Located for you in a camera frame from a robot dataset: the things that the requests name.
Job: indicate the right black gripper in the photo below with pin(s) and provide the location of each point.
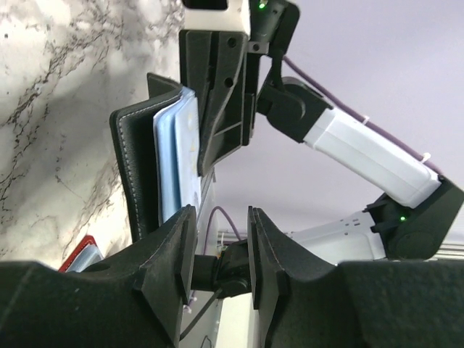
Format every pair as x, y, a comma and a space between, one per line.
214, 65

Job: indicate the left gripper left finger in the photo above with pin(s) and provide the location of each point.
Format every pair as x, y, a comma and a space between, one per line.
134, 298

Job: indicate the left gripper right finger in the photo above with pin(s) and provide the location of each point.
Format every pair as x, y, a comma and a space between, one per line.
304, 301

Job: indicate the red card holder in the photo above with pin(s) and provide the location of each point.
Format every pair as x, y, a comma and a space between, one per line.
84, 255

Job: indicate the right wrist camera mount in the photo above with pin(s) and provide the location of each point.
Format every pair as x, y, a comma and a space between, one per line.
235, 18

